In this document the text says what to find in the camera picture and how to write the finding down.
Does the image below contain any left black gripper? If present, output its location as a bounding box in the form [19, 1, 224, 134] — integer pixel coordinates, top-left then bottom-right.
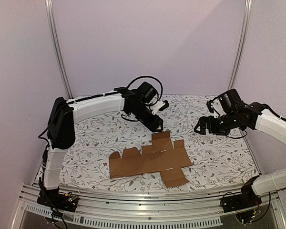
[130, 104, 164, 133]

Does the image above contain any brown cardboard box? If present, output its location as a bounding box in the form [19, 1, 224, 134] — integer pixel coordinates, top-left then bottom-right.
[109, 131, 192, 188]

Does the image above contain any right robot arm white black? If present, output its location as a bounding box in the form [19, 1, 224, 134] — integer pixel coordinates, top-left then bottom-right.
[194, 89, 286, 208]

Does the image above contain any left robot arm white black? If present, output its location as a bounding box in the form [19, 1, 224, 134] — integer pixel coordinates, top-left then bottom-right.
[41, 82, 169, 207]

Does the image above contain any floral patterned table mat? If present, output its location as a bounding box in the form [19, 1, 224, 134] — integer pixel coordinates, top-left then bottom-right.
[33, 94, 262, 193]

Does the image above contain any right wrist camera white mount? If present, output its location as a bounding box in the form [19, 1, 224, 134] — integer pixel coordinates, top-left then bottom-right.
[206, 98, 225, 118]

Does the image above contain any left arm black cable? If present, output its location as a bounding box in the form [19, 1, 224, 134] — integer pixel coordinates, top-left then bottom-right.
[126, 75, 164, 107]

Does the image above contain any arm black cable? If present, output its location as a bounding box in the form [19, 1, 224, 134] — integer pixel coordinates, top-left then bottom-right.
[264, 104, 286, 126]
[126, 75, 164, 107]

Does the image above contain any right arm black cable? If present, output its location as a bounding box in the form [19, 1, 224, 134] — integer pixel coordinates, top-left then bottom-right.
[264, 104, 286, 126]

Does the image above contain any front aluminium rail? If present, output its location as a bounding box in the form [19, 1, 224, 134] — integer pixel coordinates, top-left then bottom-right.
[10, 183, 281, 227]

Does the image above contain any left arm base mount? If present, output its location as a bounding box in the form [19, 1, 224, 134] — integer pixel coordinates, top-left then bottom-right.
[37, 189, 79, 212]

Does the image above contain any right aluminium frame post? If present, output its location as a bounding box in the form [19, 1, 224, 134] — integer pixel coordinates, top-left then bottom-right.
[227, 0, 253, 90]

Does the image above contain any aluminium frame post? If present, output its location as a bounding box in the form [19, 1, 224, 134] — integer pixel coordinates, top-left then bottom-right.
[227, 0, 253, 90]
[44, 0, 73, 99]

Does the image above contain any left aluminium frame post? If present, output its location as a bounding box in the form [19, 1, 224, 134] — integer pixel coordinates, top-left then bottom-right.
[44, 0, 73, 99]

